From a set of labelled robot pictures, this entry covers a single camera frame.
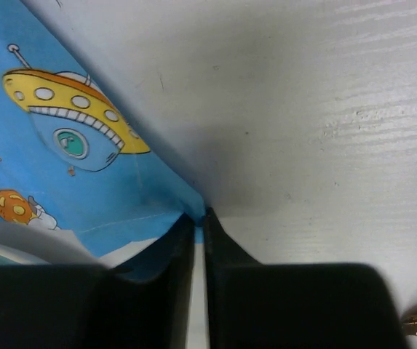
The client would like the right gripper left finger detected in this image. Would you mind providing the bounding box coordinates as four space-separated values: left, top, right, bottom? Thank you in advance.
0 215 195 348

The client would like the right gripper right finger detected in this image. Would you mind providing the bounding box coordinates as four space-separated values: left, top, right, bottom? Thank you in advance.
203 209 408 348

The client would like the blue space print cloth placemat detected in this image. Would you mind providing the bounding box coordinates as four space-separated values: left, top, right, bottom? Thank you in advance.
0 1 204 257

